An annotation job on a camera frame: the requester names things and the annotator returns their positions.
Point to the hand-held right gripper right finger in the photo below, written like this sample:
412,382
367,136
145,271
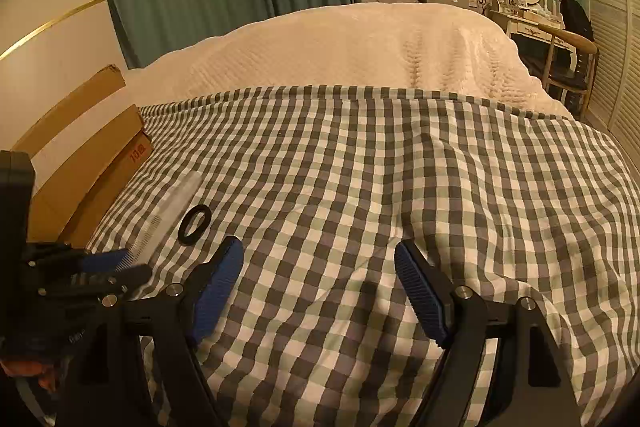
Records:
420,292

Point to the black bag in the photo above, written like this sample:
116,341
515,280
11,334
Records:
575,17

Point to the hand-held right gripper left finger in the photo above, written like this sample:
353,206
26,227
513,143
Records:
220,287

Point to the grey white checked blanket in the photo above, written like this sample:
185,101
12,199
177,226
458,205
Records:
350,182

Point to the brown cardboard box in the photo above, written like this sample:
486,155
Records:
115,167

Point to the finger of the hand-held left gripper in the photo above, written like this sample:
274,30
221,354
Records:
130,276
102,262

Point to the white vanity table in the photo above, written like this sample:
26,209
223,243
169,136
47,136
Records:
530,29

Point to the wooden chair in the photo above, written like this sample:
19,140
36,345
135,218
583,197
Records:
575,41

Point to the cream textured blanket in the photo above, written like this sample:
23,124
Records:
350,47

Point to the clear plastic comb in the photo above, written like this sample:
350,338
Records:
165,217

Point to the white louvred wardrobe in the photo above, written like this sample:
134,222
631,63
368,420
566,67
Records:
615,32

